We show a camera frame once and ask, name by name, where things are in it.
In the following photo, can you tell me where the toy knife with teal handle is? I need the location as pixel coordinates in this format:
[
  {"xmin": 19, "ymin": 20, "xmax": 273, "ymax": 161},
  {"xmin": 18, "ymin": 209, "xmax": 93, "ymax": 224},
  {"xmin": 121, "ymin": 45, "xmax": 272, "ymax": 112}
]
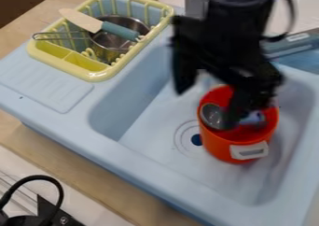
[{"xmin": 57, "ymin": 7, "xmax": 141, "ymax": 43}]

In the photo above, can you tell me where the yellow dish rack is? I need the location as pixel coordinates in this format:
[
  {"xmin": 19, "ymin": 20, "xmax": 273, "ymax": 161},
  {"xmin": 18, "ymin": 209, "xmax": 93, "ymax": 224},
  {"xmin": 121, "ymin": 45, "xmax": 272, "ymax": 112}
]
[{"xmin": 26, "ymin": 0, "xmax": 176, "ymax": 83}]

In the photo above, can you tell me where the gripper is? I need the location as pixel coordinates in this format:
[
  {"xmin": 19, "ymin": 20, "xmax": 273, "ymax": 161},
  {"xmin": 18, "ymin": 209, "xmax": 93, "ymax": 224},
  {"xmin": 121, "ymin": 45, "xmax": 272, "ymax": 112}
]
[{"xmin": 169, "ymin": 14, "xmax": 287, "ymax": 131}]

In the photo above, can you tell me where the silver pot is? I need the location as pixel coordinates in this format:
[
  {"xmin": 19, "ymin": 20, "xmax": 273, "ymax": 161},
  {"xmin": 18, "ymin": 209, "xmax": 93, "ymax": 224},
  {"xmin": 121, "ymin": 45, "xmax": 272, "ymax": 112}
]
[{"xmin": 31, "ymin": 15, "xmax": 152, "ymax": 65}]

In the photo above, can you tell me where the blue box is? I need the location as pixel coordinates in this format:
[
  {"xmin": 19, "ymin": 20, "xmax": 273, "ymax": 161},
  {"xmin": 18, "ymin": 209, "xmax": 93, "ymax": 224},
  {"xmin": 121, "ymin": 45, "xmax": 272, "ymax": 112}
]
[{"xmin": 260, "ymin": 28, "xmax": 319, "ymax": 76}]

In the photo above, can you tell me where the silver spoon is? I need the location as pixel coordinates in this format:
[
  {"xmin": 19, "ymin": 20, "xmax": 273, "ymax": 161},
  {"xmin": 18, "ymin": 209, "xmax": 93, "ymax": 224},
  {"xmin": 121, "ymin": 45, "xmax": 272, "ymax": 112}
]
[{"xmin": 199, "ymin": 103, "xmax": 269, "ymax": 130}]

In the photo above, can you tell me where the grey tap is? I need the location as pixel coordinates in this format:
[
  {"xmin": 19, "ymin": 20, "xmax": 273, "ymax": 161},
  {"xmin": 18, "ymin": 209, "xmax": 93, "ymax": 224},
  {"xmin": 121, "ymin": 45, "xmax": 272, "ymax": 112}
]
[{"xmin": 183, "ymin": 0, "xmax": 213, "ymax": 21}]

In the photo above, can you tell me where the light blue toy sink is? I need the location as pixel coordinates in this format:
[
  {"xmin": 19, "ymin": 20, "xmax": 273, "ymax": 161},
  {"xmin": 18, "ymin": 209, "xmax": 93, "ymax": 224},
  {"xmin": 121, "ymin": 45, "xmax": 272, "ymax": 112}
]
[{"xmin": 0, "ymin": 4, "xmax": 319, "ymax": 226}]

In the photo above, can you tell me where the red bowl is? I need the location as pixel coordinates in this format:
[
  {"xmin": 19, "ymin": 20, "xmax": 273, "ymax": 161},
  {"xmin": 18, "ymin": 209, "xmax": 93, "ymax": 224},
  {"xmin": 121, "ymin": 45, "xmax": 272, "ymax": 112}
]
[{"xmin": 195, "ymin": 84, "xmax": 281, "ymax": 165}]

